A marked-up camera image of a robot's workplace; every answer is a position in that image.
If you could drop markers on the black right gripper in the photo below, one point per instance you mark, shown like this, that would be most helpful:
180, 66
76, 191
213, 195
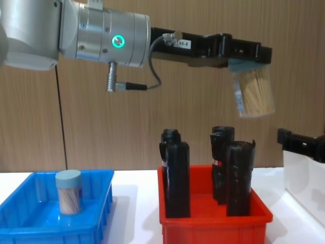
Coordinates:
308, 148

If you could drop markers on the white plastic bin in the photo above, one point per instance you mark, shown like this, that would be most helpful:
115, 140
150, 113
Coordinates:
304, 188

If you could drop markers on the red plastic bin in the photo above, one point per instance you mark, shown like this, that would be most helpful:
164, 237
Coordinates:
210, 228

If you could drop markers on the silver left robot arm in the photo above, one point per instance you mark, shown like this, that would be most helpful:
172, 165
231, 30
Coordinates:
101, 28

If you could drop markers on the black plastic bag roll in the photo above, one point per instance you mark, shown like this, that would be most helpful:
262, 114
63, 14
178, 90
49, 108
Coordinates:
178, 180
220, 142
238, 178
170, 136

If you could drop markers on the clear toothpick jar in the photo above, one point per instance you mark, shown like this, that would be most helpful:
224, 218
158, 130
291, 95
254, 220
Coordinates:
256, 94
69, 190

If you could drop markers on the blue plastic bin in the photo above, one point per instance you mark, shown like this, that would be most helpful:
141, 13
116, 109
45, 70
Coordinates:
30, 218

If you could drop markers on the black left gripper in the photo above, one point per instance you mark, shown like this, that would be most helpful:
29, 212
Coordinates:
200, 48

